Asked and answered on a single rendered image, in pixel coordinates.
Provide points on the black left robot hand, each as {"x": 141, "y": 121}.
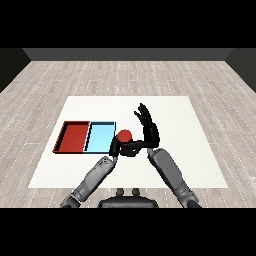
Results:
{"x": 115, "y": 145}

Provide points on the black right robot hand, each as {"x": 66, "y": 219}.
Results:
{"x": 150, "y": 131}

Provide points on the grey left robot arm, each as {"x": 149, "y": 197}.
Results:
{"x": 95, "y": 177}

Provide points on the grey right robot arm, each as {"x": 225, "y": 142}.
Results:
{"x": 170, "y": 173}

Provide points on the red can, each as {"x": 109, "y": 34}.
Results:
{"x": 124, "y": 136}

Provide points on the light blue shallow open box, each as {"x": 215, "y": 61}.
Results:
{"x": 100, "y": 137}

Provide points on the red shallow open box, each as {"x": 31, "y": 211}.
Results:
{"x": 71, "y": 137}

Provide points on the dark grey robot body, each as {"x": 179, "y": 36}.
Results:
{"x": 128, "y": 201}

